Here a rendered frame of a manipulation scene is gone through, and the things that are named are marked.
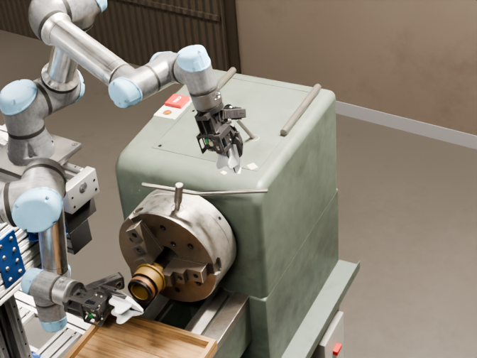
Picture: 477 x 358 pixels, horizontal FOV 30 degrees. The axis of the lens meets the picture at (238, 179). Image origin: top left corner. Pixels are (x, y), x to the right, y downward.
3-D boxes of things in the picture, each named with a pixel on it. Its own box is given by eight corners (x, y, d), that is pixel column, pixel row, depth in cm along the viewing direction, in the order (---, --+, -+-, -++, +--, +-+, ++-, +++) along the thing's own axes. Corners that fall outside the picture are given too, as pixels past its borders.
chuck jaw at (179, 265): (179, 247, 247) (217, 255, 242) (182, 261, 250) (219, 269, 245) (159, 272, 240) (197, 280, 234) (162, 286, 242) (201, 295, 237)
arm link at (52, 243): (25, 140, 238) (40, 277, 266) (18, 163, 229) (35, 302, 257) (69, 140, 238) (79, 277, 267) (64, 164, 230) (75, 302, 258)
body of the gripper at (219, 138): (201, 156, 229) (187, 115, 223) (217, 138, 235) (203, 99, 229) (226, 155, 225) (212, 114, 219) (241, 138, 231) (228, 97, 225)
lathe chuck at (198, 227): (133, 257, 269) (135, 178, 249) (226, 297, 260) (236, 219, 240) (117, 275, 263) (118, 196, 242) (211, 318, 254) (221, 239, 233)
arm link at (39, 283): (39, 283, 251) (33, 260, 246) (71, 293, 247) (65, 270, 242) (22, 300, 246) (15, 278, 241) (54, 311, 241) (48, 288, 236)
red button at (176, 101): (174, 99, 286) (173, 93, 285) (190, 101, 283) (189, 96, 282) (165, 108, 282) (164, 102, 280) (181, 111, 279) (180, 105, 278)
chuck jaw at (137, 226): (159, 246, 251) (134, 213, 248) (171, 241, 248) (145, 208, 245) (139, 270, 243) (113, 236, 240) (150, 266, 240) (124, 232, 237)
